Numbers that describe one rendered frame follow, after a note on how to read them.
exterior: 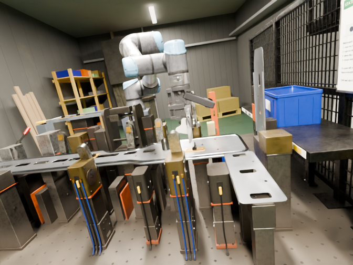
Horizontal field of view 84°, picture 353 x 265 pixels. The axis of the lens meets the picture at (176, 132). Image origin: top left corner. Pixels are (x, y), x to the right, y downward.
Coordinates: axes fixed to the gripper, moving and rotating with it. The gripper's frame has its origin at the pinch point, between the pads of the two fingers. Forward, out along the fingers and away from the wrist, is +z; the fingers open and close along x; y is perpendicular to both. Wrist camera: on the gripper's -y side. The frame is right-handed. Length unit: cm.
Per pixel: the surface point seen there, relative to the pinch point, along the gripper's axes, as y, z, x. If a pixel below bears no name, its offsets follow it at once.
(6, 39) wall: 330, -139, -278
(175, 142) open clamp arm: 5.1, -2.7, 12.8
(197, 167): 0.2, 14.9, -3.4
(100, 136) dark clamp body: 50, 0, -20
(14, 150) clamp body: 102, 2, -19
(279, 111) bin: -35.2, -4.3, -7.8
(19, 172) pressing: 77, 6, 4
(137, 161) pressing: 22.3, 5.7, 4.9
